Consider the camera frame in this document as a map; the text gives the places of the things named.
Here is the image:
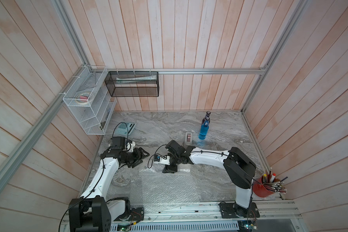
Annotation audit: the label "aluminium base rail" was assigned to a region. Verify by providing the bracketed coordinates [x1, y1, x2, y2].
[60, 200, 302, 232]

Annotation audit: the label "pens in cup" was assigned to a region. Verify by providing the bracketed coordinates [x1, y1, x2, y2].
[261, 170, 288, 194]

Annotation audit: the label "black mesh wall basket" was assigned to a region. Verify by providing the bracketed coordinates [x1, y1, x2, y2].
[104, 71, 160, 98]

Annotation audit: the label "blue bottle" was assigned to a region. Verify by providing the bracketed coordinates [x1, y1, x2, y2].
[198, 118, 210, 140]

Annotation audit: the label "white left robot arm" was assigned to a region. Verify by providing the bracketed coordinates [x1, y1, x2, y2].
[67, 136, 149, 232]

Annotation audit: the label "red pen cup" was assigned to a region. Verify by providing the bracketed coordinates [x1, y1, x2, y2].
[252, 176, 275, 198]

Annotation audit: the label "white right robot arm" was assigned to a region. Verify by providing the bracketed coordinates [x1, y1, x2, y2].
[159, 140, 257, 209]

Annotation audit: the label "light blue desk calculator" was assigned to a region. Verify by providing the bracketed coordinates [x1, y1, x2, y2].
[114, 122, 136, 136]

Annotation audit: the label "clear bubble wrap sheet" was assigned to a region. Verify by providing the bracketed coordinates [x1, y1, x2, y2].
[130, 165, 200, 213]

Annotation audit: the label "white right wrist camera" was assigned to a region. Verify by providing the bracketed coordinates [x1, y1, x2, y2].
[153, 154, 171, 165]

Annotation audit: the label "dark purple bottle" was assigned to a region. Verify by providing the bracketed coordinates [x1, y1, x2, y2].
[201, 111, 211, 124]

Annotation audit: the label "white mesh wall shelf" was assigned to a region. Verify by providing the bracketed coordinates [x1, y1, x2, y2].
[63, 65, 117, 135]

